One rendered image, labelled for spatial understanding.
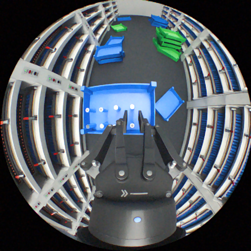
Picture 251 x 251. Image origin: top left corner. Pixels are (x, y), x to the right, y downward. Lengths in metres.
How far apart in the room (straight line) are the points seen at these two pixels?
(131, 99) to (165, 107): 0.54
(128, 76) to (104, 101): 0.55
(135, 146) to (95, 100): 0.61
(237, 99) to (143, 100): 0.65
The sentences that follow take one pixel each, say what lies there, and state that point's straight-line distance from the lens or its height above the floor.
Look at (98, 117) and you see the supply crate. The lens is 0.36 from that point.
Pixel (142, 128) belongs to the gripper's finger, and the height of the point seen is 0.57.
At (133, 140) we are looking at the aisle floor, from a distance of 0.77.
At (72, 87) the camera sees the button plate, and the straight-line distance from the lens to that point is 0.67.
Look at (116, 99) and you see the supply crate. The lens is 0.34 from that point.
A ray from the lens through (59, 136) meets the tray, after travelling 0.65.
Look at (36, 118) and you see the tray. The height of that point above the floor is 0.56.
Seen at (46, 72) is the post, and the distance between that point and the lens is 0.56.
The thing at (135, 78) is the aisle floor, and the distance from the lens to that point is 0.84.
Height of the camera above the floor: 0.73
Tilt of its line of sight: 82 degrees down
